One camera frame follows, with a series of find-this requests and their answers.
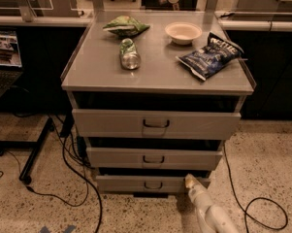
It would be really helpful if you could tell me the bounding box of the grey bottom drawer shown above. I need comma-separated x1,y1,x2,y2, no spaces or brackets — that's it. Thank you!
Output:
95,174,211,194

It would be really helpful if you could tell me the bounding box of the green chip bag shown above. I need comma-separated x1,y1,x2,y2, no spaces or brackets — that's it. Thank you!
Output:
103,16,149,37

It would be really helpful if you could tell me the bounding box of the white paper bowl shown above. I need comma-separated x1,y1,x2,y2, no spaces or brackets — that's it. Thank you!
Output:
165,22,202,46

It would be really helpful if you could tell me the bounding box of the grey drawer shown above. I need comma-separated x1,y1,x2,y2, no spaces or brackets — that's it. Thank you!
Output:
72,109,241,140
95,174,211,194
86,148,222,171

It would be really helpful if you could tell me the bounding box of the open laptop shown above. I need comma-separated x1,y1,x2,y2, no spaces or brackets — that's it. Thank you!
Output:
0,30,23,97

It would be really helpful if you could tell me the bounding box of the green soda can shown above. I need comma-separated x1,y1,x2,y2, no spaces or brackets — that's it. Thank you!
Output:
119,38,141,70

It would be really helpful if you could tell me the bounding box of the grey middle drawer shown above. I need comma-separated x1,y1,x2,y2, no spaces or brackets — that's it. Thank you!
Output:
86,148,222,171

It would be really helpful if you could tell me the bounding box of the black rolling laptop stand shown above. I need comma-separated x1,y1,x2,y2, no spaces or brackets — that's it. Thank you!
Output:
0,118,54,185

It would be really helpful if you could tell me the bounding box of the blue Kettle chip bag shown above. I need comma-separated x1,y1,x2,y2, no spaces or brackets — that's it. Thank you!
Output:
177,32,243,82

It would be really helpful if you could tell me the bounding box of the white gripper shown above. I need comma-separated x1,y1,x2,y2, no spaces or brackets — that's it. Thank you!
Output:
185,174,214,212

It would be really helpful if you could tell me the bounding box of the grey top drawer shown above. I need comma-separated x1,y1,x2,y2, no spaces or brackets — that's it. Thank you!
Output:
72,109,241,140

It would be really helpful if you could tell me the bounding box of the grey drawer cabinet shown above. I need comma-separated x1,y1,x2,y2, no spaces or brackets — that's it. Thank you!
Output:
62,11,253,185

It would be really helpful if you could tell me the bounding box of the black cable left floor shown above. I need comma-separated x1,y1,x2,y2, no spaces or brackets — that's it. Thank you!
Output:
24,114,104,233

